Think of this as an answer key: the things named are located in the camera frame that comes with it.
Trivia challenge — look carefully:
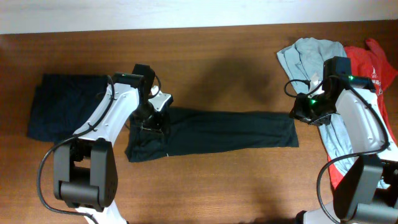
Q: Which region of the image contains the dark green shirt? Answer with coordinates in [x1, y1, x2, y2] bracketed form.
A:
[124, 108, 299, 162]

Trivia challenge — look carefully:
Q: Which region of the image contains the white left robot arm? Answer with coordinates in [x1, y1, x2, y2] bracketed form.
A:
[53, 73, 172, 223]

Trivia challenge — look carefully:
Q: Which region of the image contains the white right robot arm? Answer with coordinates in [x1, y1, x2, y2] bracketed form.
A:
[290, 75, 397, 223]

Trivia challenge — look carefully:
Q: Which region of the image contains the light blue shirt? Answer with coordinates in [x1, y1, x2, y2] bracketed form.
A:
[277, 37, 354, 189]

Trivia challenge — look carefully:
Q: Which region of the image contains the red shirt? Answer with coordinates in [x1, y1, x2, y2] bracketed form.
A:
[328, 38, 398, 190]

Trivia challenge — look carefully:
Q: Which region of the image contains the folded navy blue shirt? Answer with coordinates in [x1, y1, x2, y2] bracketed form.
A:
[27, 74, 108, 142]

